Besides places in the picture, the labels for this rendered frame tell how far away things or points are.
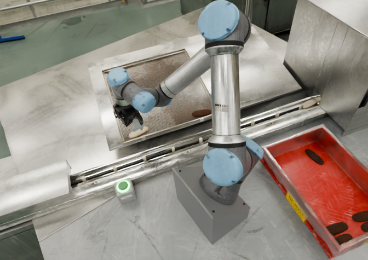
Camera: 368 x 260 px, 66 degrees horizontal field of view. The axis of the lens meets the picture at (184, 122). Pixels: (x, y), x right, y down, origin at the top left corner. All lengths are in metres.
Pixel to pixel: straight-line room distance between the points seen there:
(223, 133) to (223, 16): 0.33
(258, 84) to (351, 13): 0.52
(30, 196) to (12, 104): 0.79
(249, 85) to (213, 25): 0.79
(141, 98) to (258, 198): 0.64
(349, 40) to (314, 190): 0.63
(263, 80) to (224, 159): 0.88
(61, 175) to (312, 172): 1.08
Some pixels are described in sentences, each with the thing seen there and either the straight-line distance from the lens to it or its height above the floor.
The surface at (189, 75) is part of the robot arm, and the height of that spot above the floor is 1.28.
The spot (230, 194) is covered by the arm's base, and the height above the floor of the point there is 1.02.
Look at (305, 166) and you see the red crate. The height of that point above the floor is 0.82.
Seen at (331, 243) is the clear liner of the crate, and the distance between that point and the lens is 1.13.
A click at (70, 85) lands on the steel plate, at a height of 0.82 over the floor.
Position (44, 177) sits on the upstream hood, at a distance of 1.35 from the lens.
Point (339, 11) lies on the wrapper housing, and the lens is 1.46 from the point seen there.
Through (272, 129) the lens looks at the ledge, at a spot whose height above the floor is 0.86.
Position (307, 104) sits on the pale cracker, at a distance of 1.60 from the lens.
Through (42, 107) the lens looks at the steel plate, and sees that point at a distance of 1.84.
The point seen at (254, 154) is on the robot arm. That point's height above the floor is 1.15.
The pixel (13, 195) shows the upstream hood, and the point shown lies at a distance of 1.37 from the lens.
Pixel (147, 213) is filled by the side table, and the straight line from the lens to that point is 1.22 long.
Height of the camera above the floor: 1.91
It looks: 47 degrees down
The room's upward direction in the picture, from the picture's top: 6 degrees counter-clockwise
